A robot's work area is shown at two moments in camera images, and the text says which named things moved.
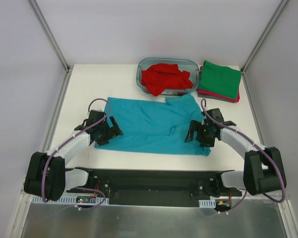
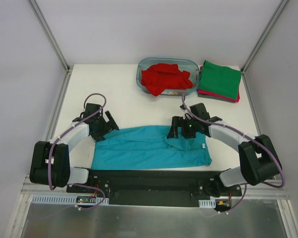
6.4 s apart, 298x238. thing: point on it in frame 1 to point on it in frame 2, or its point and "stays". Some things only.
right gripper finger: (191, 136) to (173, 133)
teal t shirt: (152, 125) to (148, 147)
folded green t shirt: (219, 80) stays
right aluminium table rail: (253, 109) stays
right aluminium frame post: (278, 10) stays
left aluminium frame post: (50, 35) stays
